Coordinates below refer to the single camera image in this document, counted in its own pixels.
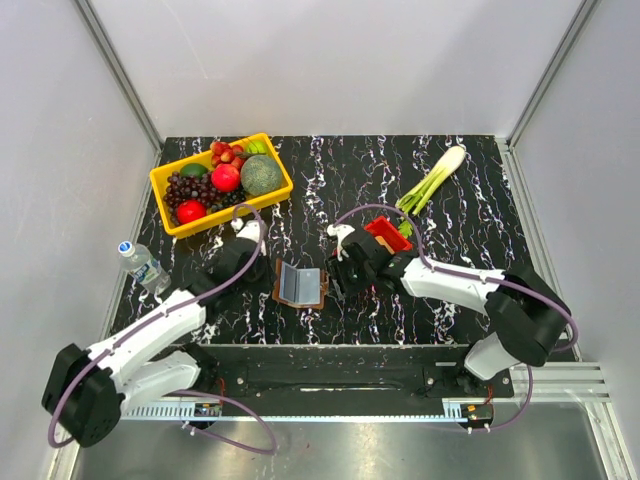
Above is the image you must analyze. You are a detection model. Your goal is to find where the red plastic card box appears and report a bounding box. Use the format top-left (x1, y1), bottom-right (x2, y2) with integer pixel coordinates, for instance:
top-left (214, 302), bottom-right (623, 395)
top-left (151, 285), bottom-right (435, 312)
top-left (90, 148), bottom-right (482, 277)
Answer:
top-left (364, 216), bottom-right (413, 254)

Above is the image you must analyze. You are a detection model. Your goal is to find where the grey silver credit card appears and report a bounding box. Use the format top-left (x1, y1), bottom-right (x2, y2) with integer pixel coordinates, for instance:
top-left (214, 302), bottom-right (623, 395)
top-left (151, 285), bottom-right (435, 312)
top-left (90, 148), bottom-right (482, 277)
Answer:
top-left (297, 268), bottom-right (321, 305)

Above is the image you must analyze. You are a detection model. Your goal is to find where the brown leather card holder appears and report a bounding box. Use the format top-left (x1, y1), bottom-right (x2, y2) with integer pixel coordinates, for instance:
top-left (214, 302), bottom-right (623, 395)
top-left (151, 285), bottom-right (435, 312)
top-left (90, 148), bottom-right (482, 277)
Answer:
top-left (272, 259), bottom-right (329, 310)

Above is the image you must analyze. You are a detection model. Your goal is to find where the light blue credit card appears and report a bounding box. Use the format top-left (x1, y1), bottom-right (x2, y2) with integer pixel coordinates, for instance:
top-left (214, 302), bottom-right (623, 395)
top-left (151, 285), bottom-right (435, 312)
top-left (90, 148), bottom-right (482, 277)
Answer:
top-left (279, 262), bottom-right (299, 303)

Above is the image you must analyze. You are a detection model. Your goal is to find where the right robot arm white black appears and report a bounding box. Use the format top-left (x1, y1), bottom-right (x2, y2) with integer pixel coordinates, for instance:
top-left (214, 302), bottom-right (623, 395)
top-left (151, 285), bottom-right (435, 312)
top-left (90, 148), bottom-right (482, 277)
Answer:
top-left (327, 225), bottom-right (570, 396)

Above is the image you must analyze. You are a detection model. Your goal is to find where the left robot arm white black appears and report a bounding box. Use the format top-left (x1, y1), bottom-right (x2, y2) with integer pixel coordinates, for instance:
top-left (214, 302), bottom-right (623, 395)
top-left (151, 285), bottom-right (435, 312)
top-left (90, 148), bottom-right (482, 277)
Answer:
top-left (42, 221), bottom-right (266, 448)

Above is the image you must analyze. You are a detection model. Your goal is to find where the red apple lower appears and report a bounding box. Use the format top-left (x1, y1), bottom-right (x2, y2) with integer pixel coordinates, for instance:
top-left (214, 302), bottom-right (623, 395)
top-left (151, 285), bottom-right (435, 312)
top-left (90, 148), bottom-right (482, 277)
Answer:
top-left (176, 200), bottom-right (207, 225)

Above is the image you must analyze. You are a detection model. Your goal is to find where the red apple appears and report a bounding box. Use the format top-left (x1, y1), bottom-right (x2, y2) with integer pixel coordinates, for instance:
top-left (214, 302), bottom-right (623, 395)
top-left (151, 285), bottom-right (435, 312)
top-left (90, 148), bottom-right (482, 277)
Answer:
top-left (176, 200), bottom-right (207, 225)
top-left (211, 164), bottom-right (241, 193)

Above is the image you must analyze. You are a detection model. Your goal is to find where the clear plastic water bottle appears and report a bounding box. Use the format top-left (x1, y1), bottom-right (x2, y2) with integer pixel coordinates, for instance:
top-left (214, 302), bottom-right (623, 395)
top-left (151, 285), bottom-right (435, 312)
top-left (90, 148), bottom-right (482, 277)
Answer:
top-left (117, 241), bottom-right (171, 296)

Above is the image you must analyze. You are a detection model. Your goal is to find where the green celery stalk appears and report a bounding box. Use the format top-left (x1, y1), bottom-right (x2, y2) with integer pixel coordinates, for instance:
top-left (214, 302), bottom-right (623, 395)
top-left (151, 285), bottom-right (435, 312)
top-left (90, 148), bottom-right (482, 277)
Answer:
top-left (395, 146), bottom-right (466, 216)

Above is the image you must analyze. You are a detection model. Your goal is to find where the dark purple grape bunch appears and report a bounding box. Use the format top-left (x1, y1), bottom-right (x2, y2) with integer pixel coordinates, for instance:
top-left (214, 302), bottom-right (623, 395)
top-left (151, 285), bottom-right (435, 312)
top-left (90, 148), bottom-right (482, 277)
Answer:
top-left (162, 172), bottom-right (247, 226)

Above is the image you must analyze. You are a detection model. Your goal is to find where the red apple upper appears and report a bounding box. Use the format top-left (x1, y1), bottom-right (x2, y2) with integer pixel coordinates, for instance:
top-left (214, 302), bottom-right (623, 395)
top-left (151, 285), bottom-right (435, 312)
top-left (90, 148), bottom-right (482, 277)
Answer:
top-left (211, 164), bottom-right (241, 193)

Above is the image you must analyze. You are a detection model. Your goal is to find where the dark green avocado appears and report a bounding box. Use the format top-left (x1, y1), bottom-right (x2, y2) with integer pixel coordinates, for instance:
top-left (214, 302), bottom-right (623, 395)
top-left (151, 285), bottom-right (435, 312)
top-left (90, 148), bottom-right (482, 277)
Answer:
top-left (180, 163), bottom-right (209, 178)

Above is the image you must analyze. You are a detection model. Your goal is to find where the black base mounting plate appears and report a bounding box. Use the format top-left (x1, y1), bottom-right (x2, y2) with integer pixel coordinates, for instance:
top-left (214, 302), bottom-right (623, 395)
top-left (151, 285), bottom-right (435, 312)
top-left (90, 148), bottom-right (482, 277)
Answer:
top-left (159, 363), bottom-right (514, 400)

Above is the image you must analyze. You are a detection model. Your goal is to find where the black marble pattern mat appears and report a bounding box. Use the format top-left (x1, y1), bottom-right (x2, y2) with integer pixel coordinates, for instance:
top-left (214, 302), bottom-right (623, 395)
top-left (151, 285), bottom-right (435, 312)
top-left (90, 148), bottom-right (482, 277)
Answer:
top-left (99, 133), bottom-right (559, 347)

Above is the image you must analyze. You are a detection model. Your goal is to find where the green cantaloupe melon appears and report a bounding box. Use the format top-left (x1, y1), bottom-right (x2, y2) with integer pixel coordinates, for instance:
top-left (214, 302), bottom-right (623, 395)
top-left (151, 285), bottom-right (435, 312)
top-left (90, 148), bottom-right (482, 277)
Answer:
top-left (241, 155), bottom-right (283, 196)

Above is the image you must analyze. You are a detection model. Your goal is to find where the red lychee cluster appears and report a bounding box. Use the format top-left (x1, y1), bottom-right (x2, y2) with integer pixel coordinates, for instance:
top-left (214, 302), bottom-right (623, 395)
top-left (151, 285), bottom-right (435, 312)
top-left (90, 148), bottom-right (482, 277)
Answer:
top-left (210, 141), bottom-right (245, 170)

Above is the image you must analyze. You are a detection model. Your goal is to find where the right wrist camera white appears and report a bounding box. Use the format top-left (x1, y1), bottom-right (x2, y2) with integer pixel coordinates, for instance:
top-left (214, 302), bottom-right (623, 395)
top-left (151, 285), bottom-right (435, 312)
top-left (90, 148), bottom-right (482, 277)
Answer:
top-left (327, 224), bottom-right (355, 261)

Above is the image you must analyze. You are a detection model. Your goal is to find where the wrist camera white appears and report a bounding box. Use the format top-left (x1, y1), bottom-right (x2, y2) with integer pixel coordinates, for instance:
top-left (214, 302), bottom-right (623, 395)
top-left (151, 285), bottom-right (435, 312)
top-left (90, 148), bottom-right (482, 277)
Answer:
top-left (230, 218), bottom-right (266, 255)
top-left (327, 224), bottom-right (355, 261)

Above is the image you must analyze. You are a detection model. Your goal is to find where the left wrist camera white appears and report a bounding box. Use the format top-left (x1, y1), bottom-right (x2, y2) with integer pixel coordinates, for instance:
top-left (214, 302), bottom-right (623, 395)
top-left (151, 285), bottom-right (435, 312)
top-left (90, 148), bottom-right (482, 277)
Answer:
top-left (230, 218), bottom-right (266, 255)

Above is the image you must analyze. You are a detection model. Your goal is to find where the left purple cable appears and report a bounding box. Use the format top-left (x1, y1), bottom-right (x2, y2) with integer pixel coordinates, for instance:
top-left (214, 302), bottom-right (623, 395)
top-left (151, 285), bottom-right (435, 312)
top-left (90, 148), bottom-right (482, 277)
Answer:
top-left (47, 203), bottom-right (279, 455)

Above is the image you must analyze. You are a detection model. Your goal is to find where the purple cable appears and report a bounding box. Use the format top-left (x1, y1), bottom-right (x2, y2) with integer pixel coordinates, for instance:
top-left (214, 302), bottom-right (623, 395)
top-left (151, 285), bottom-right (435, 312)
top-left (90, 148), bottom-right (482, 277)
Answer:
top-left (332, 203), bottom-right (580, 434)
top-left (47, 203), bottom-right (279, 455)

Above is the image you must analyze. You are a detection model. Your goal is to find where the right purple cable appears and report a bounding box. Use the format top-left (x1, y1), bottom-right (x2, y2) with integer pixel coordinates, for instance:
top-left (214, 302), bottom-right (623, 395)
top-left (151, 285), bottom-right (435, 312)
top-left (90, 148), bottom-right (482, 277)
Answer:
top-left (332, 203), bottom-right (580, 434)

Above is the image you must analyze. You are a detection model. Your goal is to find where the aluminium frame rail front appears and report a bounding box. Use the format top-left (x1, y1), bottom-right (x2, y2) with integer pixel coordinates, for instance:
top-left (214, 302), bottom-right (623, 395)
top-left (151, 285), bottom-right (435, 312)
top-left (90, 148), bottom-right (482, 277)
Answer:
top-left (67, 360), bottom-right (612, 402)

